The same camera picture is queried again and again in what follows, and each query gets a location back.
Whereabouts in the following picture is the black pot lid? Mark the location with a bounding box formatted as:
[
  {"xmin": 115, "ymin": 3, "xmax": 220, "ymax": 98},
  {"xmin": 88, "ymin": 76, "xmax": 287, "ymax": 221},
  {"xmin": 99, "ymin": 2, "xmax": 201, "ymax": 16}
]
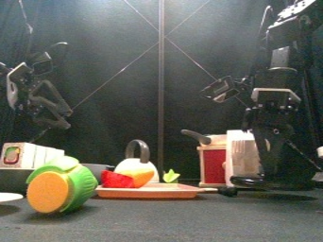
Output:
[{"xmin": 229, "ymin": 175, "xmax": 295, "ymax": 191}]

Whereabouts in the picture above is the green toy pot orange lid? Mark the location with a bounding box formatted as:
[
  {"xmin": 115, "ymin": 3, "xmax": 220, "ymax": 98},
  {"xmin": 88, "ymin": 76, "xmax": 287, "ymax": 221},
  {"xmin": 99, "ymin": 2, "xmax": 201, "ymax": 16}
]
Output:
[{"xmin": 25, "ymin": 155, "xmax": 100, "ymax": 215}]

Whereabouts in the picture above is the black diagonal strut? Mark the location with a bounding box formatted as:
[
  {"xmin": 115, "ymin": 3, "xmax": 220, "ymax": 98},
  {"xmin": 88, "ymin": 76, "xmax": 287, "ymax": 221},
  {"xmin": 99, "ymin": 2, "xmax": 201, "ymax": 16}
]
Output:
[{"xmin": 287, "ymin": 138, "xmax": 323, "ymax": 173}]

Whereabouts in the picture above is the white knife block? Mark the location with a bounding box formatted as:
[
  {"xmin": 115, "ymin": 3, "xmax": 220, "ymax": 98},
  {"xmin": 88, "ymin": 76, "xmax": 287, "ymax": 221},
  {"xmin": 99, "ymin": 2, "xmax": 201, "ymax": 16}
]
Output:
[{"xmin": 224, "ymin": 129, "xmax": 272, "ymax": 189}]

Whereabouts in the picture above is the white toy box colourful print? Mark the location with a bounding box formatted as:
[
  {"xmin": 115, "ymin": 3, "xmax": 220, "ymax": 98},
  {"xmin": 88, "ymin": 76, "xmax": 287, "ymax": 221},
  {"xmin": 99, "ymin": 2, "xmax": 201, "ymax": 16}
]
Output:
[{"xmin": 0, "ymin": 141, "xmax": 66, "ymax": 169}]

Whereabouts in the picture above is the red wooden toy stove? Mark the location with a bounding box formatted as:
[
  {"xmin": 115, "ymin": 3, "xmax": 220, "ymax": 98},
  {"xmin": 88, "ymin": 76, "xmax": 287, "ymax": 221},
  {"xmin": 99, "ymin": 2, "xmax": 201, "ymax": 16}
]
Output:
[{"xmin": 196, "ymin": 134, "xmax": 229, "ymax": 188}]

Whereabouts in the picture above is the dark grey bowl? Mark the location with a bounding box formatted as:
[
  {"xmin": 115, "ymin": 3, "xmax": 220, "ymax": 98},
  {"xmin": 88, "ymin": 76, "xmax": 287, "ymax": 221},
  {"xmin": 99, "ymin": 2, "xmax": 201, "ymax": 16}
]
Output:
[{"xmin": 0, "ymin": 163, "xmax": 116, "ymax": 194}]

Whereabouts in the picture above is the green toy leaf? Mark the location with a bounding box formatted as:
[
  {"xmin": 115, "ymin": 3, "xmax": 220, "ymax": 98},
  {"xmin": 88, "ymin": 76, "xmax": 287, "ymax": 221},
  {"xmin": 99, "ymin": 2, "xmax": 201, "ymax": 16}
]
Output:
[{"xmin": 161, "ymin": 168, "xmax": 181, "ymax": 184}]

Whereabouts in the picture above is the red toy pepper piece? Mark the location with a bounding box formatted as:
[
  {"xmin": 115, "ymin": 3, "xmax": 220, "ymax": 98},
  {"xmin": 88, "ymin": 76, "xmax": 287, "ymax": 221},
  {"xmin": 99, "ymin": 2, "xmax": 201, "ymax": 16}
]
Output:
[{"xmin": 100, "ymin": 169, "xmax": 136, "ymax": 189}]

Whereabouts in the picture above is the white plate edge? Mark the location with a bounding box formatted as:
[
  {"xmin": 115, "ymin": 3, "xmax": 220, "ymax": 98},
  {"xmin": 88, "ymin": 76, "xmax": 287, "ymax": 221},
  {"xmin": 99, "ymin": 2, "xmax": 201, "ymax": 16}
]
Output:
[{"xmin": 0, "ymin": 192, "xmax": 25, "ymax": 203}]

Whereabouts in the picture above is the orange toy fruit piece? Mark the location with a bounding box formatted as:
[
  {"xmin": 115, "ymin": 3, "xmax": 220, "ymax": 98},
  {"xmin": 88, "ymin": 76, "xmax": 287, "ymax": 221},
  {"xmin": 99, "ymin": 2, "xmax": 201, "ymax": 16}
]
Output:
[{"xmin": 119, "ymin": 168, "xmax": 156, "ymax": 189}]

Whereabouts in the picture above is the black knife handle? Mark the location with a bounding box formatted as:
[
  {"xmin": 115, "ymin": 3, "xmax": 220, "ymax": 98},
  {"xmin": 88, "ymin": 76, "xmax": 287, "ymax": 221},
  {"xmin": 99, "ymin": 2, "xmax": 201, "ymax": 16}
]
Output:
[{"xmin": 241, "ymin": 108, "xmax": 255, "ymax": 132}]

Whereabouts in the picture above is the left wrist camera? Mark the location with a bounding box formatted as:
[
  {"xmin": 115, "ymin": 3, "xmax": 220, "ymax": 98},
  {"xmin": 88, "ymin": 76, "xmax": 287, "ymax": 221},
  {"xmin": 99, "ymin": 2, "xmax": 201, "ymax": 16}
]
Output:
[{"xmin": 28, "ymin": 51, "xmax": 56, "ymax": 76}]

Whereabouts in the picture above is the grey handled pan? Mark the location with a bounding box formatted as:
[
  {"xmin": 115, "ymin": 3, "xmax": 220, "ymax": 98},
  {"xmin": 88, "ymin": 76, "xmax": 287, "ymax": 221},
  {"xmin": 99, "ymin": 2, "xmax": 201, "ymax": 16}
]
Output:
[{"xmin": 180, "ymin": 129, "xmax": 228, "ymax": 147}]

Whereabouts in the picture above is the thin diagonal wire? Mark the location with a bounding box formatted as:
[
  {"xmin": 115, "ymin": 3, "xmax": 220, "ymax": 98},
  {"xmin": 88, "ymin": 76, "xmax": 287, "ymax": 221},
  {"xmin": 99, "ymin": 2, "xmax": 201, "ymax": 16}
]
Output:
[
  {"xmin": 121, "ymin": 0, "xmax": 249, "ymax": 108},
  {"xmin": 70, "ymin": 0, "xmax": 212, "ymax": 112}
]

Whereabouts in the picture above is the white kettle grey handle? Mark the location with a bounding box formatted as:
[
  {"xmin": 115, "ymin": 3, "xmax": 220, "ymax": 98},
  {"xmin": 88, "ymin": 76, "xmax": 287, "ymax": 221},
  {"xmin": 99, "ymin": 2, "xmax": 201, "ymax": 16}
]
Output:
[{"xmin": 113, "ymin": 139, "xmax": 160, "ymax": 183}]

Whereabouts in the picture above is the vertical metal frame pole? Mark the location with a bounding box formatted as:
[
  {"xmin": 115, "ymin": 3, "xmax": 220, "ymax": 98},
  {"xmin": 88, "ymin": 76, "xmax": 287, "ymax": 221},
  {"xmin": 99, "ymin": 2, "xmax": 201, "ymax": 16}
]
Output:
[{"xmin": 156, "ymin": 0, "xmax": 167, "ymax": 173}]

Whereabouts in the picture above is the orange tray pan black handle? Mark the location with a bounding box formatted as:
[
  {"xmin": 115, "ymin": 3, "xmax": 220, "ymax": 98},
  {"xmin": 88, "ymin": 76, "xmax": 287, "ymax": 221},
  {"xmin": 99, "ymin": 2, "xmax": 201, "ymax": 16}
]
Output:
[{"xmin": 95, "ymin": 182, "xmax": 240, "ymax": 199}]

